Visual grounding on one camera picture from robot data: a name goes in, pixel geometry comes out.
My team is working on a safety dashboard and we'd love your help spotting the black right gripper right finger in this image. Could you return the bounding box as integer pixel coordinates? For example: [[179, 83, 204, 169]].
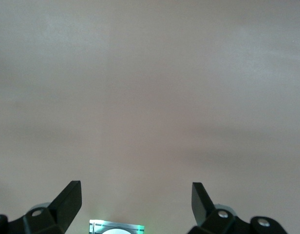
[[187, 182, 288, 234]]

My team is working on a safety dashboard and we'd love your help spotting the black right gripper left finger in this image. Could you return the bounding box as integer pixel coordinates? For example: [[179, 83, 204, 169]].
[[0, 180, 82, 234]]

